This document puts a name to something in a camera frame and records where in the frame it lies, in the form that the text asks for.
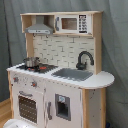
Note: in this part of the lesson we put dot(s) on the white toy microwave door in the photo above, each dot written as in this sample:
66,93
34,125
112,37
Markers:
75,24

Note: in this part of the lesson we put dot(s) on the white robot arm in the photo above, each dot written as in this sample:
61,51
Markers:
15,123

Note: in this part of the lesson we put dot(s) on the wooden toy kitchen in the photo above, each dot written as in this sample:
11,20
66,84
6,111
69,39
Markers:
62,50

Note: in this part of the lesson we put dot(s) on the grey toy sink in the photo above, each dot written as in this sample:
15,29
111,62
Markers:
72,74

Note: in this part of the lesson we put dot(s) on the black toy faucet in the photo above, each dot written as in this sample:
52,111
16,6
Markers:
82,62

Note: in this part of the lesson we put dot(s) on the black toy stovetop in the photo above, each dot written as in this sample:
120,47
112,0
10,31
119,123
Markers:
41,68

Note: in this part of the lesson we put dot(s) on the small metal pot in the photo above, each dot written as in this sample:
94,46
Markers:
31,61

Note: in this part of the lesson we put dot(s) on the red right stove knob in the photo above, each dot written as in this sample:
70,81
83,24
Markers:
34,84

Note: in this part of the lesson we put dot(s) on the red stove knob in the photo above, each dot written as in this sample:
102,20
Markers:
34,84
15,79

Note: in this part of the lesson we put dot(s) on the white cabinet door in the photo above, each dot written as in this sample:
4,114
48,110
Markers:
63,108

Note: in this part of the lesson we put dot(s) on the grey range hood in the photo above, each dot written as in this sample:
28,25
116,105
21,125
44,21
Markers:
40,27

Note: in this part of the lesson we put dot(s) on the red left stove knob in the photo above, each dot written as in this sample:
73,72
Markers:
15,79

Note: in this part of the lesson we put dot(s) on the white oven door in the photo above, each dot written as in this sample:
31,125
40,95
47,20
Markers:
28,106

